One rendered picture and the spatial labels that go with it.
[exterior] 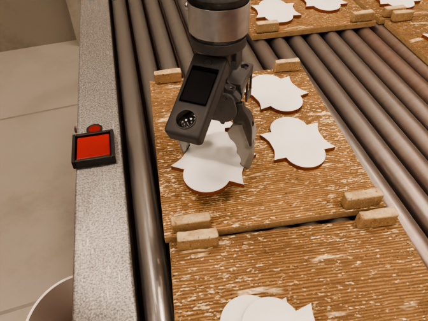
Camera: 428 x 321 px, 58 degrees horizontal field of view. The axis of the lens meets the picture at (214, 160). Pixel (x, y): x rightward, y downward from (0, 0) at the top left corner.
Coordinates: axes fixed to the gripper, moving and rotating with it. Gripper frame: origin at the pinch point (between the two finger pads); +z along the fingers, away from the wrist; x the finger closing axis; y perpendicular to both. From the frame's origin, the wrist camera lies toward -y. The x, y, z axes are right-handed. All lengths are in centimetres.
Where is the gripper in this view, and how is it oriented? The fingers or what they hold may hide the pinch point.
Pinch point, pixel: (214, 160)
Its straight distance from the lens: 60.8
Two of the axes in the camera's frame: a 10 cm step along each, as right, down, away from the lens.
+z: 0.1, 7.3, 6.8
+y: 3.4, -6.4, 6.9
